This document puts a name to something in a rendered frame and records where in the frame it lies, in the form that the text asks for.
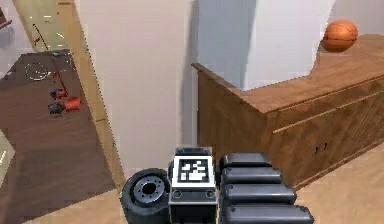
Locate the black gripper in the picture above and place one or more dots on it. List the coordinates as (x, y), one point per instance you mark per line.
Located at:
(146, 196)

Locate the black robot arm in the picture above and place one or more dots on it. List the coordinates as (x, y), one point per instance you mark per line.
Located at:
(246, 193)

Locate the clear glass bowl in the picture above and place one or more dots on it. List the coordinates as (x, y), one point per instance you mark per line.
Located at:
(36, 71)

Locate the red upright vacuum cleaner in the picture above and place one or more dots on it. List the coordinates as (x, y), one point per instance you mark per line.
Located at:
(63, 96)

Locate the brown wooden sideboard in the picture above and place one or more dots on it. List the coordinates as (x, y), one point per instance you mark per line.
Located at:
(300, 110)

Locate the orange basketball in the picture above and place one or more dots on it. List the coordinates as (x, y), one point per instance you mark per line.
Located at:
(339, 35)

